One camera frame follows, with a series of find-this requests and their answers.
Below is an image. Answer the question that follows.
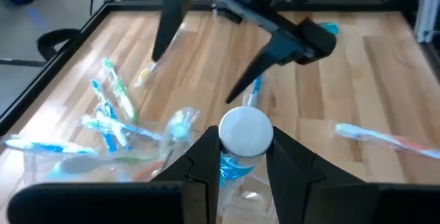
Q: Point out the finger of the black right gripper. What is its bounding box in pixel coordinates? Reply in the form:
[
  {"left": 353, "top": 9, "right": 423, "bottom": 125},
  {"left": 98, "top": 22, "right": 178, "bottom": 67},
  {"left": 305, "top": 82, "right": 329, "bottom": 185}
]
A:
[
  {"left": 151, "top": 0, "right": 197, "bottom": 63},
  {"left": 225, "top": 19, "right": 337, "bottom": 104}
]

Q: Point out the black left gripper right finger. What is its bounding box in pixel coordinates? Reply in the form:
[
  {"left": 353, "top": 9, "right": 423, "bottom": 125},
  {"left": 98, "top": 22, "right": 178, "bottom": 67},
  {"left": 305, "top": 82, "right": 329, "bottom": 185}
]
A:
[{"left": 265, "top": 126, "right": 440, "bottom": 224}]

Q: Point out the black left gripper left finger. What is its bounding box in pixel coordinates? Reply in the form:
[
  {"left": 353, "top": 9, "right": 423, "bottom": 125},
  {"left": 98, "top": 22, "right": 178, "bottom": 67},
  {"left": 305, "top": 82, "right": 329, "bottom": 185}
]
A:
[{"left": 6, "top": 125, "right": 221, "bottom": 224}]

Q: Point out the blue toothbrush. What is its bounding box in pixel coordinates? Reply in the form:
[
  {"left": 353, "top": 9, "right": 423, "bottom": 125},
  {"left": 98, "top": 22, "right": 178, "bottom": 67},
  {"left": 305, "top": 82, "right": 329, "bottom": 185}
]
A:
[
  {"left": 89, "top": 78, "right": 120, "bottom": 153},
  {"left": 2, "top": 137, "right": 99, "bottom": 157},
  {"left": 81, "top": 113, "right": 163, "bottom": 143},
  {"left": 244, "top": 74, "right": 265, "bottom": 109}
]

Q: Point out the grey green toothbrush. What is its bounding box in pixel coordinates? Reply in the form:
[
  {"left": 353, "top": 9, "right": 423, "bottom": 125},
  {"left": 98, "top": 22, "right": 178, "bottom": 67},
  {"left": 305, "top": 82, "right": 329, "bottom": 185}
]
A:
[{"left": 46, "top": 154, "right": 162, "bottom": 181}]

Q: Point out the yellow toothbrush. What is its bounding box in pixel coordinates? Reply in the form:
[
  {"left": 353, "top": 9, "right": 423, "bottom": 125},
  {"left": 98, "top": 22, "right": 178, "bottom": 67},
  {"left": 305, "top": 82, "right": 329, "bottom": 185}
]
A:
[{"left": 133, "top": 23, "right": 188, "bottom": 88}]

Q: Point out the orange toothbrush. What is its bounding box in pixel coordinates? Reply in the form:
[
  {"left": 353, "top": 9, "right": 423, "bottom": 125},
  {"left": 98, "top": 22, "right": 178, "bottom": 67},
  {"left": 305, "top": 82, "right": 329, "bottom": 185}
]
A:
[{"left": 333, "top": 122, "right": 440, "bottom": 160}]

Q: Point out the clear acrylic square holder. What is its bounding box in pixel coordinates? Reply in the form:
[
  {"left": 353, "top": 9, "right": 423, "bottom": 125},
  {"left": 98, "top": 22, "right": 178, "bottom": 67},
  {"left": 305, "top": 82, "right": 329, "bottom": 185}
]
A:
[{"left": 22, "top": 148, "right": 279, "bottom": 224}]

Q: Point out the black aluminium table frame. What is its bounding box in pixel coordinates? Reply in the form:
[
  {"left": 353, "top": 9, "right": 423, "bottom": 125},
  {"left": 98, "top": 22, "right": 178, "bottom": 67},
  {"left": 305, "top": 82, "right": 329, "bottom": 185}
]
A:
[{"left": 0, "top": 0, "right": 440, "bottom": 137}]

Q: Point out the black strap loop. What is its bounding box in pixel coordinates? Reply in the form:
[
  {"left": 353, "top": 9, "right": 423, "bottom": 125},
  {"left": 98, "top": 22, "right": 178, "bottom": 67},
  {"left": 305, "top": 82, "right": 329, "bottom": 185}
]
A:
[{"left": 36, "top": 27, "right": 83, "bottom": 63}]

